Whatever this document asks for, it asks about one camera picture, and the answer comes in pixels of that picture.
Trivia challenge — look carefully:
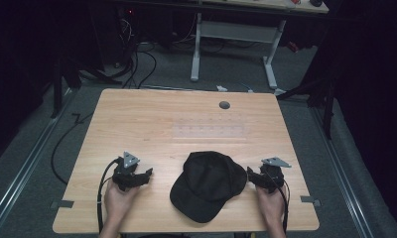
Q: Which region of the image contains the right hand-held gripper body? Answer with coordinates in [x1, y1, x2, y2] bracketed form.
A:
[259, 156, 293, 194]

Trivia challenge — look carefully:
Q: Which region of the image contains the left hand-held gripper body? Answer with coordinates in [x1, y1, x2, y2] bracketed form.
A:
[112, 151, 142, 192]

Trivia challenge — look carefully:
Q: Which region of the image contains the black baseball cap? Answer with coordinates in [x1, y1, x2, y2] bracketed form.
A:
[169, 151, 248, 224]

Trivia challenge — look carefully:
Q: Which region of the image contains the person's right hand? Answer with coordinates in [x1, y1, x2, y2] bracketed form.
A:
[254, 184, 286, 229]

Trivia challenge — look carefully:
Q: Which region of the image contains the person's left hand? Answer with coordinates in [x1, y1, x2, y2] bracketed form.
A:
[103, 179, 139, 230]

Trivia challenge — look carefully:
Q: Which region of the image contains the grey tape strip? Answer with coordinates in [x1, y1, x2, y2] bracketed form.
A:
[300, 194, 322, 208]
[50, 199, 75, 210]

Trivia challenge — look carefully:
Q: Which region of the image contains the black stand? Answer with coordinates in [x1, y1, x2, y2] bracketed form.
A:
[50, 54, 83, 120]
[275, 73, 337, 141]

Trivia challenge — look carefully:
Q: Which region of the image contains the dark computer tower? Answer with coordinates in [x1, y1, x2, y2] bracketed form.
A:
[86, 6, 136, 68]

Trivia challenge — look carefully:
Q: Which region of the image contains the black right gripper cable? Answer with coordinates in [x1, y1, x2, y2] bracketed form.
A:
[267, 172, 291, 234]

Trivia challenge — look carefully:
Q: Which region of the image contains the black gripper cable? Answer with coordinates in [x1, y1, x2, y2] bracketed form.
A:
[96, 158, 121, 234]
[267, 172, 291, 234]

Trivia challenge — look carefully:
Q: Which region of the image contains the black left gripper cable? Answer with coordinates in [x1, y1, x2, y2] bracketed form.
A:
[96, 158, 121, 234]

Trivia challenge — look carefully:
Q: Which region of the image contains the metal floor rail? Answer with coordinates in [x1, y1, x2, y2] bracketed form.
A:
[310, 105, 377, 238]
[0, 88, 75, 232]

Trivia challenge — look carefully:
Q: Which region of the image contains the thin black floor cable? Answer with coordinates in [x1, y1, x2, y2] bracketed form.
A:
[50, 112, 95, 186]

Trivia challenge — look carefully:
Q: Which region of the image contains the black floor cable bundle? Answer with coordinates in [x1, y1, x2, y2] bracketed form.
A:
[118, 41, 158, 90]

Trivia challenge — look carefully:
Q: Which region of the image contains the grey metal desk frame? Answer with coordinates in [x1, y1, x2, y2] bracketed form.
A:
[190, 12, 288, 91]

